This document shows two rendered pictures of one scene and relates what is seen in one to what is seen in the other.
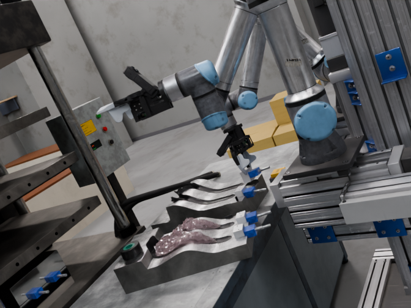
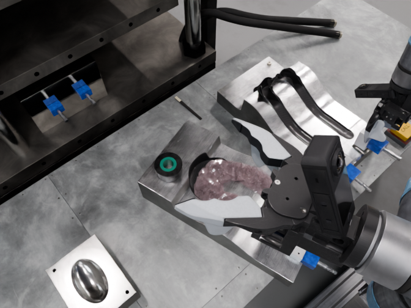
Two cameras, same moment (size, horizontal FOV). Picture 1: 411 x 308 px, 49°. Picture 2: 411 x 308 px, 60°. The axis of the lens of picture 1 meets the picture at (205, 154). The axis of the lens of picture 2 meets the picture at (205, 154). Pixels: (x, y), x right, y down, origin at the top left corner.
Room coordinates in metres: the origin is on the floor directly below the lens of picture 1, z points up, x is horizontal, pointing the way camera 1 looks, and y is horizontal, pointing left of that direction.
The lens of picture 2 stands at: (1.15, 0.16, 1.82)
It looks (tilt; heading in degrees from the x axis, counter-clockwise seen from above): 59 degrees down; 17
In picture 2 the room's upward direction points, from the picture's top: straight up
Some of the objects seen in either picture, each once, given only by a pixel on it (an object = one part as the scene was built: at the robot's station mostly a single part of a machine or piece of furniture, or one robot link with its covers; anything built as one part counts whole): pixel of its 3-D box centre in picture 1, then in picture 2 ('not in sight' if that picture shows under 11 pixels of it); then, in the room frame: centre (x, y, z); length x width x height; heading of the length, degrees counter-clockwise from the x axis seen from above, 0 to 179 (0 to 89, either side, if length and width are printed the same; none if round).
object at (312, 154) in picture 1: (318, 141); not in sight; (1.38, -0.35, 1.09); 0.15 x 0.15 x 0.10
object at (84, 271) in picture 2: not in sight; (93, 283); (1.24, 0.50, 0.83); 0.20 x 0.15 x 0.07; 58
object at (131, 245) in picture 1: (131, 250); (168, 167); (1.59, 0.40, 0.93); 0.08 x 0.08 x 0.04
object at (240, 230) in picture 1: (253, 230); (313, 260); (1.47, -0.05, 0.85); 0.13 x 0.05 x 0.05; 75
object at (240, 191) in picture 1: (252, 192); (352, 175); (1.74, -0.11, 0.89); 0.13 x 0.05 x 0.05; 58
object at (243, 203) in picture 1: (206, 200); (295, 113); (1.93, 0.08, 0.87); 0.50 x 0.26 x 0.14; 58
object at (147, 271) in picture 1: (187, 245); (234, 197); (1.59, 0.20, 0.85); 0.50 x 0.26 x 0.11; 75
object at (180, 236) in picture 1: (183, 234); (238, 189); (1.59, 0.20, 0.90); 0.26 x 0.18 x 0.08; 75
